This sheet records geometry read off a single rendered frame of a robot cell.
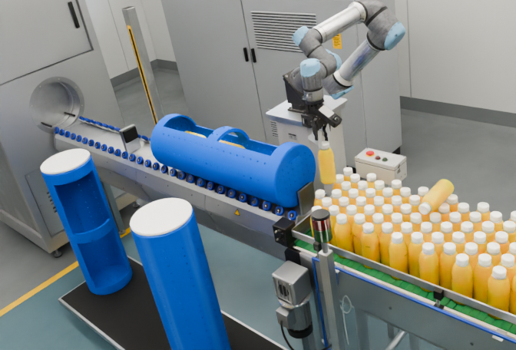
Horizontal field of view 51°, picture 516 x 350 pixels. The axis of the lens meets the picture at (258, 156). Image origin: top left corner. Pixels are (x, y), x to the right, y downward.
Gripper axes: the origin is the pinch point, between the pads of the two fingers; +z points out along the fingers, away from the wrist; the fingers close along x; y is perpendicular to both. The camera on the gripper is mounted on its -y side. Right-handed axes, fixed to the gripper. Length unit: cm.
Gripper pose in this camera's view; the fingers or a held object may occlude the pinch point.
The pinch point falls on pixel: (324, 144)
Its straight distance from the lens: 220.6
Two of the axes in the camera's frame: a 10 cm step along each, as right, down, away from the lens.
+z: 1.7, 8.7, 4.7
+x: -6.7, 4.5, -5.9
